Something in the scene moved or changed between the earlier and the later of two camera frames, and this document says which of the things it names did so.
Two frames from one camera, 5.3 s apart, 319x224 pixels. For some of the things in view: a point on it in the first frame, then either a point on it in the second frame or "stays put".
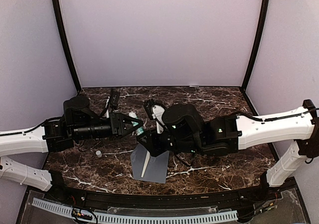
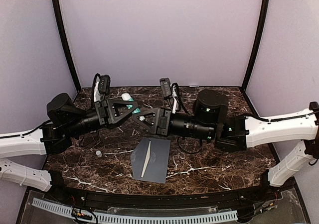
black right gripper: [152, 147] -> [162, 122]
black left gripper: [117, 121] -> [107, 111]
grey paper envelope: [156, 168] stays put
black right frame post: [264, 12] stays put
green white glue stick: [140, 130] -> [127, 97]
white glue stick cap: [98, 153] stays put
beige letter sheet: [145, 164] stays put
